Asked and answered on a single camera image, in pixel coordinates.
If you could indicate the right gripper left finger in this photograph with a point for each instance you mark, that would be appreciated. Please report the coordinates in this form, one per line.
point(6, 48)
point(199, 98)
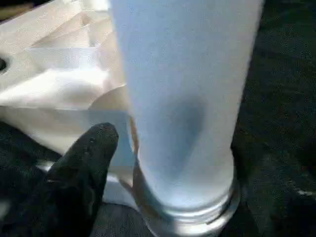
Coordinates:
point(79, 177)

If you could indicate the white plastic table top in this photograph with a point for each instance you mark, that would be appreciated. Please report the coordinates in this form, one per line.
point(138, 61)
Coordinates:
point(61, 86)

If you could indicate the white plastic table leg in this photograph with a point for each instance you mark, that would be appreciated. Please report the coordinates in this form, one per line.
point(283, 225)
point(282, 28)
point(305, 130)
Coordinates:
point(185, 98)

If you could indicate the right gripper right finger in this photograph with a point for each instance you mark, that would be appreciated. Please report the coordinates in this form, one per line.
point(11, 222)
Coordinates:
point(276, 197)

